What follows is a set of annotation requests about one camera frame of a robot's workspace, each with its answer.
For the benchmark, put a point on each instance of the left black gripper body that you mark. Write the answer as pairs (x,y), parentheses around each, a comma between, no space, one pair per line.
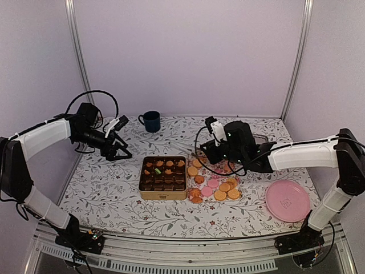
(105,149)

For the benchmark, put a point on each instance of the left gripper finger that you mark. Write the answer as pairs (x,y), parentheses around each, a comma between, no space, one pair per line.
(122,154)
(121,141)

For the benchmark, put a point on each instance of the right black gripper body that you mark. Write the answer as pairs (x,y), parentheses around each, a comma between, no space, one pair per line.
(214,158)

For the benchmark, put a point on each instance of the gold cookie tin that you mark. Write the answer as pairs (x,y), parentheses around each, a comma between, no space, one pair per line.
(163,186)

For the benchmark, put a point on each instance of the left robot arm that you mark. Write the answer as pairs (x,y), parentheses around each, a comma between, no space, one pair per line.
(18,151)

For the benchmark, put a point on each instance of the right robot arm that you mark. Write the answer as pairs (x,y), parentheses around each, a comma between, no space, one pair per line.
(235,143)

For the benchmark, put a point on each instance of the floral cookie tray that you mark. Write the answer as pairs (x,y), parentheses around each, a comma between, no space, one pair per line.
(201,174)

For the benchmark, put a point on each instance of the pink macaron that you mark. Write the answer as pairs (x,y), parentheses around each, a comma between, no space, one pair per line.
(206,191)

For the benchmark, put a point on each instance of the dark blue mug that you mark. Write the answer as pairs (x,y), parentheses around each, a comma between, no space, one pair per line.
(151,121)

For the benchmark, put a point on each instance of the round waffle cookie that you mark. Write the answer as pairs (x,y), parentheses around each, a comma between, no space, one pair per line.
(220,195)
(234,194)

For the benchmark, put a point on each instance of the swirl butter cookie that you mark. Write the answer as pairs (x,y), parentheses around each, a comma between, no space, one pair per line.
(194,193)

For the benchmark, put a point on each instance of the tin lid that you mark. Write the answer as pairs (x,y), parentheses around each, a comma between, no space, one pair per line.
(259,139)

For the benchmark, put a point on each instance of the floral tablecloth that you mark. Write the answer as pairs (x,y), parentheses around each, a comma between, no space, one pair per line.
(105,195)

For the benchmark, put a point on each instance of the pink plate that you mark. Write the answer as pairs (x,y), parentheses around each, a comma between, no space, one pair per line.
(287,201)

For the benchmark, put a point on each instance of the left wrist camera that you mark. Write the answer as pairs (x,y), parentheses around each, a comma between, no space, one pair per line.
(115,124)

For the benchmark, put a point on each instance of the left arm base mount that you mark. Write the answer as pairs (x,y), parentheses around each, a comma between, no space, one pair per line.
(91,241)

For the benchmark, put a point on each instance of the aluminium front rail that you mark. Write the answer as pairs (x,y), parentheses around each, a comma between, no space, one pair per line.
(128,253)

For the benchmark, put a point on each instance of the left frame post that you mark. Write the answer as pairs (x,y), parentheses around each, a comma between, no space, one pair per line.
(72,22)

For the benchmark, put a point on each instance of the frame post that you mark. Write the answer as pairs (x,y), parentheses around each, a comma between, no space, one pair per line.
(72,22)
(303,36)

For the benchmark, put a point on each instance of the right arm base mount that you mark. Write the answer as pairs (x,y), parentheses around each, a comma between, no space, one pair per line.
(304,239)

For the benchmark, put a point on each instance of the right frame post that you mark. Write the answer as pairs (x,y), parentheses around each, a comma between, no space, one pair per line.
(303,36)

